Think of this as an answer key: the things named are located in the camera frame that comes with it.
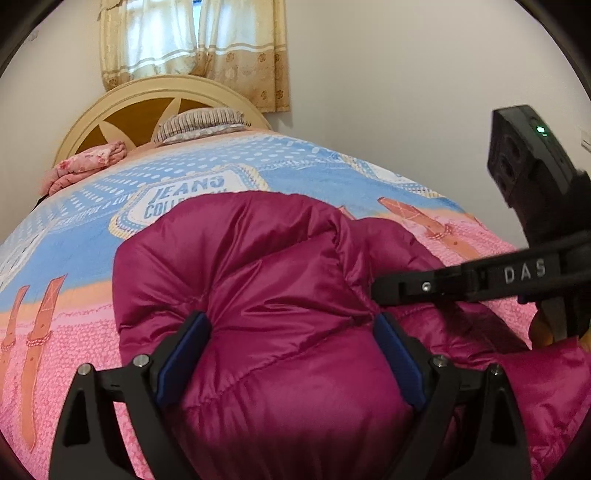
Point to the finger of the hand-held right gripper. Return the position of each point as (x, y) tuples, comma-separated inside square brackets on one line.
[(415, 288)]

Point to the magenta down jacket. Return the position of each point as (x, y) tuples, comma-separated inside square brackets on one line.
[(277, 277)]

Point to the pink folded cloth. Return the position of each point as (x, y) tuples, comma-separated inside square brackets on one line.
[(83, 164)]

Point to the striped pillow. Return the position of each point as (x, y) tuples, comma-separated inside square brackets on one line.
[(198, 122)]

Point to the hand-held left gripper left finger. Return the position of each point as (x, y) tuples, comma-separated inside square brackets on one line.
[(184, 357)]

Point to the person's right hand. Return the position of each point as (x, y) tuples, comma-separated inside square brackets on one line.
[(540, 332)]

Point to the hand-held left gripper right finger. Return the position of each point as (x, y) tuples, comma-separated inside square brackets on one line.
[(399, 364)]

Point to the cream wooden headboard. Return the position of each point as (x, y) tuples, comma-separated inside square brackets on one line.
[(134, 99)]

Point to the bed with blue-pink cover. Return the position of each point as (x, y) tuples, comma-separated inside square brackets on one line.
[(74, 240)]

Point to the beige patterned curtain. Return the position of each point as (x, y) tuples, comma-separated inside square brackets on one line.
[(240, 60)]

